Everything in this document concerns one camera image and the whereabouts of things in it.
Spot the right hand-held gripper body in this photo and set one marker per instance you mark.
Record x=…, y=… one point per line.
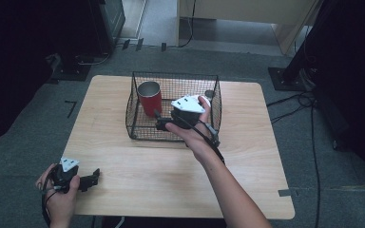
x=187, y=109

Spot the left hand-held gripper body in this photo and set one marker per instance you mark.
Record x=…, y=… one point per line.
x=64, y=177

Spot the red metal cup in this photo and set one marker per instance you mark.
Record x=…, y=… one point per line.
x=150, y=98

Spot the person's left hand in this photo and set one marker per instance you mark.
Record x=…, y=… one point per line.
x=60, y=202

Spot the person's right hand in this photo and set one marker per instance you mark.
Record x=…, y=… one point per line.
x=196, y=136

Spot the black tape strip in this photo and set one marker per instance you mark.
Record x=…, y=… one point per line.
x=139, y=44
x=125, y=44
x=163, y=47

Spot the black angled tape mark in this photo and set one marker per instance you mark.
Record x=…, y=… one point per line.
x=71, y=109

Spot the person's dark clothing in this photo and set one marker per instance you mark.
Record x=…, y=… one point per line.
x=171, y=223

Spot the black cabinet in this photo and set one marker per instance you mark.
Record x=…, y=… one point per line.
x=106, y=25

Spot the beige wooden furniture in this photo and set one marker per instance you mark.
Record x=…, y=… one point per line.
x=250, y=12

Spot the black slanted stand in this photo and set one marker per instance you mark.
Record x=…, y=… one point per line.
x=297, y=57

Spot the dark curtain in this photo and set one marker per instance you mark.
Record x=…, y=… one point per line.
x=12, y=63
x=355, y=79

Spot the grey tape strip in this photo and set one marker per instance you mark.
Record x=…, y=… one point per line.
x=284, y=192

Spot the black stand base plate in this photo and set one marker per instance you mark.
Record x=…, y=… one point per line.
x=71, y=71

